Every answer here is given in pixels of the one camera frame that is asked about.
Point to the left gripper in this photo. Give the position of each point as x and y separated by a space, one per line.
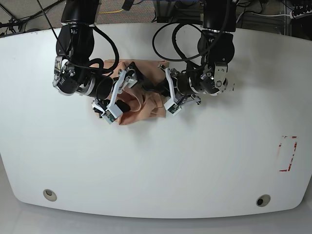
210 80

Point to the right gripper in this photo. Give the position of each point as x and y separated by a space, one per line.
90 81

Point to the peach T-shirt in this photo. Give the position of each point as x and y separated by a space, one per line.
143 104

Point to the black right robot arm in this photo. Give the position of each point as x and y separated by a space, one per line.
76 39

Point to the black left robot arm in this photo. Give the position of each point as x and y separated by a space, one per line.
215 19

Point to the left table grommet hole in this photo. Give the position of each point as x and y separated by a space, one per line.
49 195

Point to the table grommet hole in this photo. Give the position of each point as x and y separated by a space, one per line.
49 195
263 200

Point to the red tape rectangle marking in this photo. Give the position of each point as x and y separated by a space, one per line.
286 151

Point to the right table grommet hole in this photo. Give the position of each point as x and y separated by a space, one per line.
263 200

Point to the white power strip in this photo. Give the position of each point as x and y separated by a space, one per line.
301 11

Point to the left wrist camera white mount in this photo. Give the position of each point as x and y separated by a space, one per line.
176 100

